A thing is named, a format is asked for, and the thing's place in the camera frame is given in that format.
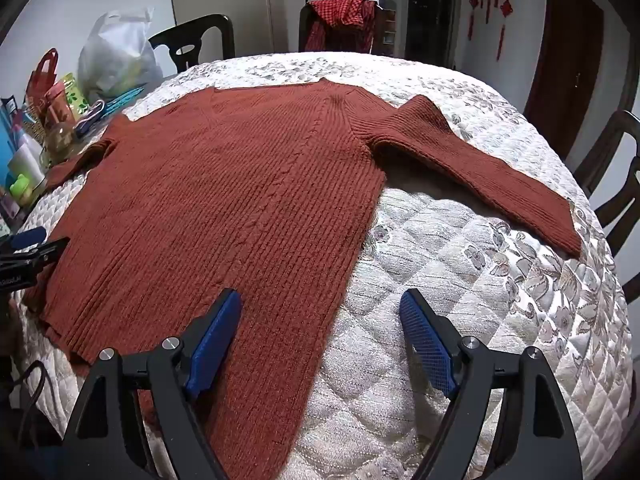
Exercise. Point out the white plastic bag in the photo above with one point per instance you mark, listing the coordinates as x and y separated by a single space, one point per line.
117 60

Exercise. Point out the cream quilted floral blanket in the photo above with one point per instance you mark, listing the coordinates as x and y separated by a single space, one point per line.
450 260

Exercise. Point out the red gift bag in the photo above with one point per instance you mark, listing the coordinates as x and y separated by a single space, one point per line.
40 80

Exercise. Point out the green frog toy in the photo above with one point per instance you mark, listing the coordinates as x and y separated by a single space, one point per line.
21 189

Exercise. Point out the green floral packet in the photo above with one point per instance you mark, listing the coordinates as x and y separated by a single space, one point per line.
75 95

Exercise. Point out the glass jar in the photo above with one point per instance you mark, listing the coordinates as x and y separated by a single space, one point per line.
65 142

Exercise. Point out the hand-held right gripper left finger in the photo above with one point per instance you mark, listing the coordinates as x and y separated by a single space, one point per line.
215 340

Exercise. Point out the brown wooden door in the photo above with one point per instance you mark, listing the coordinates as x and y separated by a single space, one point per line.
565 60

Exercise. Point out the rust brown knit sweater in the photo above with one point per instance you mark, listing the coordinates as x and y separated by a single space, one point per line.
225 200

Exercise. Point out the pink drinking bottle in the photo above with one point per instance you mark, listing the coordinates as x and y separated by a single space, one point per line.
57 105

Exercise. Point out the white cup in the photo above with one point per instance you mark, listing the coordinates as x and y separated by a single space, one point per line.
27 170

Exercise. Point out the dark glass door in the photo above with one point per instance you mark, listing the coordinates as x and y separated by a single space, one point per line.
430 10

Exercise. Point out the dark wooden chair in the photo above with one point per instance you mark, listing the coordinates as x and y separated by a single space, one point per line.
610 160
385 30
205 35

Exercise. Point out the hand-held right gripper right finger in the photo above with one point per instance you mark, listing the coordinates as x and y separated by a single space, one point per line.
425 340

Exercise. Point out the red checked cloth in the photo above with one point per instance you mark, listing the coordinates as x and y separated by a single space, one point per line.
340 20

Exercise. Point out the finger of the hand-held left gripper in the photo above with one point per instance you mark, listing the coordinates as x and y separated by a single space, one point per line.
27 239
42 254

